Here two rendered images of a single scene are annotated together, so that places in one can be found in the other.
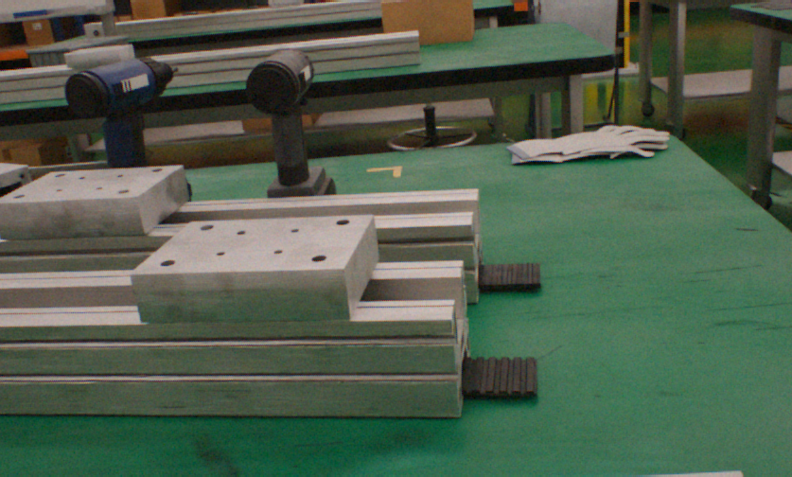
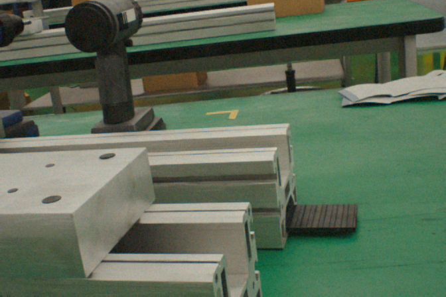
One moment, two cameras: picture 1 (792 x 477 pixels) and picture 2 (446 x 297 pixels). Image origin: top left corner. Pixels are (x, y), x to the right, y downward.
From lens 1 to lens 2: 0.23 m
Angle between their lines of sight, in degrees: 7
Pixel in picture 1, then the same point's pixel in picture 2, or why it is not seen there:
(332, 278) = (59, 225)
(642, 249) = not seen: outside the picture
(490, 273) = (301, 214)
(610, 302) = (436, 250)
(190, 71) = not seen: hidden behind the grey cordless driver
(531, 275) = (346, 218)
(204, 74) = not seen: hidden behind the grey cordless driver
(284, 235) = (34, 170)
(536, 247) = (356, 186)
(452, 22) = not seen: outside the picture
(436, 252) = (235, 191)
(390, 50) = (249, 19)
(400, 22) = not seen: outside the picture
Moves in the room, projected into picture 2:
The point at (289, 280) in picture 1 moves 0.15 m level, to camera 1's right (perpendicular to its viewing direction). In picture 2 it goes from (8, 227) to (282, 201)
